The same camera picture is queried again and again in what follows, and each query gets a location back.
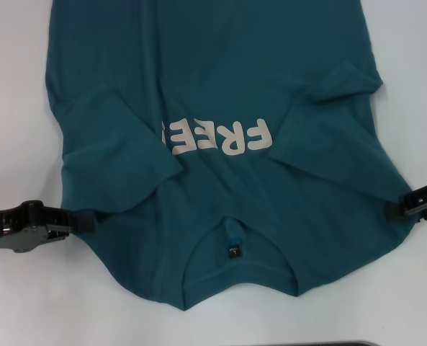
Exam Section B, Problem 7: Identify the teal t-shirt with FREE print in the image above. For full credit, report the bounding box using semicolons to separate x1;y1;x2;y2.
46;0;423;311

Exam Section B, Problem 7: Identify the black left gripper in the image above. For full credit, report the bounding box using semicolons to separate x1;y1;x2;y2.
0;200;97;253

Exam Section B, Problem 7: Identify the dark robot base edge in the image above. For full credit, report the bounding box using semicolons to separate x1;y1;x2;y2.
295;340;374;346

